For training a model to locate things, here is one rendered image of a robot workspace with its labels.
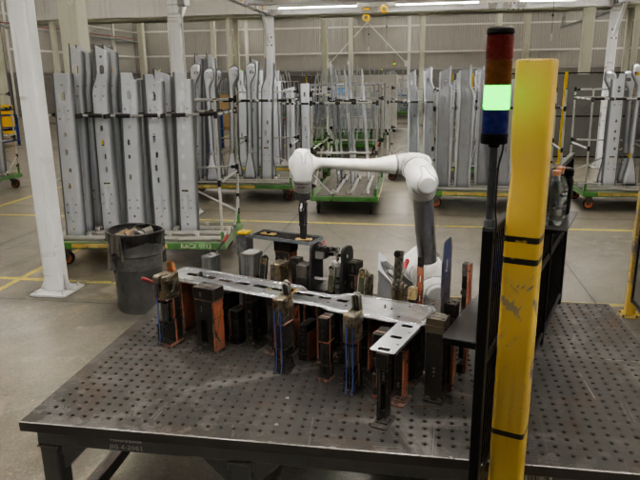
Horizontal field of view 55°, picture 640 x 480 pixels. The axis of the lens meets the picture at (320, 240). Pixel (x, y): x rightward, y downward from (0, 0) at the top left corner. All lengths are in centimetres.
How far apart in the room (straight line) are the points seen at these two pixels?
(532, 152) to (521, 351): 59
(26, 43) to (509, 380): 502
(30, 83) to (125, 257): 176
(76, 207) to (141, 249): 198
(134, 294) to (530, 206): 414
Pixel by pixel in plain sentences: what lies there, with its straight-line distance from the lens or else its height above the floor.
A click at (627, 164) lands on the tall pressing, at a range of 1048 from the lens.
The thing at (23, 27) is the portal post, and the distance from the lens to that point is 606.
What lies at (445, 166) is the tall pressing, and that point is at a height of 62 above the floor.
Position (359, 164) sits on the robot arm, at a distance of 311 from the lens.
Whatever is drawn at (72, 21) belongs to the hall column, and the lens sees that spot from 1008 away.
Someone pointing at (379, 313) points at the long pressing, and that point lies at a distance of 260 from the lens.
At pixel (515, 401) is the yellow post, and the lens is 204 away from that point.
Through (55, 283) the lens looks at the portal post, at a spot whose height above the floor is 11.
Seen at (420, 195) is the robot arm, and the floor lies 140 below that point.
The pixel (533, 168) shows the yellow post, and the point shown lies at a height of 171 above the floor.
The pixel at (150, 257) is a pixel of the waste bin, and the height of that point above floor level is 50.
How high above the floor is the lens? 196
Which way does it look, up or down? 15 degrees down
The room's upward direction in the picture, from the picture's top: 1 degrees counter-clockwise
